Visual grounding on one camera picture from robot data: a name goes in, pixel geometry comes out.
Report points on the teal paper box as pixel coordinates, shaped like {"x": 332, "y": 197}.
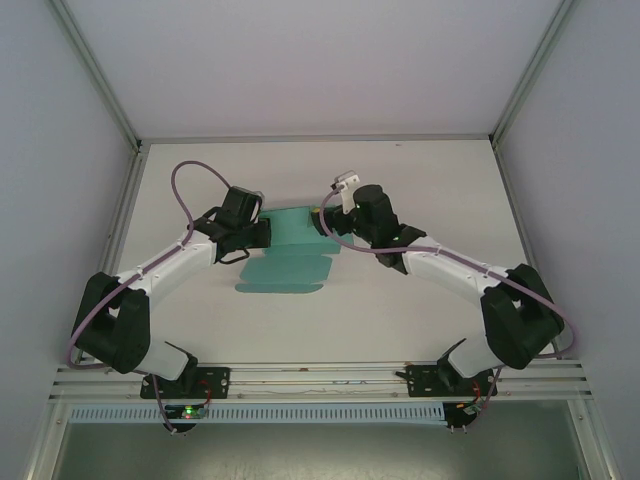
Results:
{"x": 285, "y": 260}

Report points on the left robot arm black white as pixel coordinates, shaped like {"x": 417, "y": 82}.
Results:
{"x": 170, "y": 270}

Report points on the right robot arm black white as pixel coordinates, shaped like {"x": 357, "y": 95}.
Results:
{"x": 450, "y": 270}

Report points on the circuit board with green light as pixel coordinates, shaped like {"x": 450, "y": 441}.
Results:
{"x": 187, "y": 413}

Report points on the small circuit board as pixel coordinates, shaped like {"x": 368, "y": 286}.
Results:
{"x": 471, "y": 409}

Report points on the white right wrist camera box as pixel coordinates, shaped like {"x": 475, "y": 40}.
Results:
{"x": 347, "y": 181}

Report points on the aluminium frame crossbar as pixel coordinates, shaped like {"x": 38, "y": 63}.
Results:
{"x": 315, "y": 138}

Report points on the aluminium table side rail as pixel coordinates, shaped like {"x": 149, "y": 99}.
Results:
{"x": 117, "y": 240}
{"x": 520, "y": 225}

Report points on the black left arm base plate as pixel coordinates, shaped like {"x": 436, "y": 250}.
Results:
{"x": 217, "y": 382}

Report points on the aluminium mounting rail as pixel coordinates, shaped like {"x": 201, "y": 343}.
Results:
{"x": 320, "y": 382}

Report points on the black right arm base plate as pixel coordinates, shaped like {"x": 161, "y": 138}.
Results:
{"x": 422, "y": 380}

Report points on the aluminium frame post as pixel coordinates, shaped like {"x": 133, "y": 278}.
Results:
{"x": 532, "y": 70}
{"x": 95, "y": 70}

